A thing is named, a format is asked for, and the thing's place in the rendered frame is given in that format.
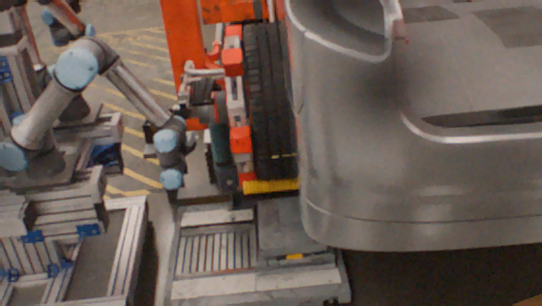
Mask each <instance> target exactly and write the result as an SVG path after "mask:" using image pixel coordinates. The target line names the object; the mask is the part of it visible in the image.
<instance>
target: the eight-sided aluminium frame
mask: <svg viewBox="0 0 542 306"><path fill-rule="evenodd" d="M224 41H225V48H224V49H226V48H233V47H241V45H240V38H239V36H230V37H225V38H224ZM242 81H243V87H242ZM236 83H237V93H238V100H235V101H233V95H232V84H231V77H226V93H227V111H228V117H229V119H230V126H231V128H233V127H235V120H234V116H238V115H240V119H241V121H240V122H236V123H237V127H241V126H242V127H243V126H251V121H250V112H249V118H246V109H245V100H244V97H243V89H244V91H246V92H247V86H246V79H245V76H242V77H241V76H237V77H236ZM233 157H234V163H236V165H237V167H238V172H239V173H245V172H254V170H255V165H254V155H253V152H250V153H240V154H233Z"/></svg>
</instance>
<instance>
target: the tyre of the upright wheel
mask: <svg viewBox="0 0 542 306"><path fill-rule="evenodd" d="M243 35H244V51H245V64H246V73H247V80H248V90H249V98H250V108H251V116H252V124H253V132H254V141H255V148H256V161H257V167H258V173H259V179H260V180H262V181H268V180H271V178H274V180H278V179H282V177H283V178H284V179H286V178H291V176H293V178H294V175H293V169H292V164H291V153H290V142H289V130H288V120H287V110H286V82H285V72H284V64H283V56H282V47H281V39H280V30H279V23H277V24H276V22H269V23H267V25H265V24H264V23H260V24H259V25H255V24H252V25H245V26H244V29H243Z"/></svg>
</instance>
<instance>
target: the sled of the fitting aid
mask: <svg viewBox="0 0 542 306"><path fill-rule="evenodd" d="M253 209H254V231H255V254H256V274H257V276H259V275H269V274H279V273H287V272H296V271H306V270H315V269H324V268H333V267H335V259H334V252H333V248H332V246H328V245H327V251H320V252H311V253H303V254H293V255H284V256H275V257H266V258H262V257H261V256H260V249H259V215H258V200H255V201H253Z"/></svg>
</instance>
